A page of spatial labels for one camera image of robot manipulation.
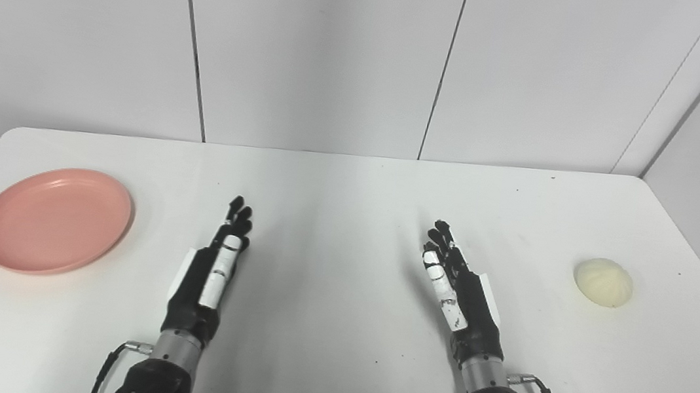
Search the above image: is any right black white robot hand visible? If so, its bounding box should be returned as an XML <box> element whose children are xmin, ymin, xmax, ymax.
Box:
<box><xmin>408</xmin><ymin>217</ymin><xmax>519</xmax><ymax>374</ymax></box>

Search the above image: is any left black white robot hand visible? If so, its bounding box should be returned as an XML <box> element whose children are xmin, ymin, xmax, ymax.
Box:
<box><xmin>163</xmin><ymin>189</ymin><xmax>257</xmax><ymax>350</ymax></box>

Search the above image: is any cream steamed bun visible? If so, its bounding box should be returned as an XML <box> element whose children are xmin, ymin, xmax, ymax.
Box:
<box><xmin>570</xmin><ymin>255</ymin><xmax>638</xmax><ymax>312</ymax></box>

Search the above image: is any pink round plate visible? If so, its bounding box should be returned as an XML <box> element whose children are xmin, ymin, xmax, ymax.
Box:
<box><xmin>0</xmin><ymin>159</ymin><xmax>140</xmax><ymax>286</ymax></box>

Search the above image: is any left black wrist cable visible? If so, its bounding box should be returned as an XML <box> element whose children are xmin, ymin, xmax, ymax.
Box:
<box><xmin>88</xmin><ymin>336</ymin><xmax>155</xmax><ymax>393</ymax></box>

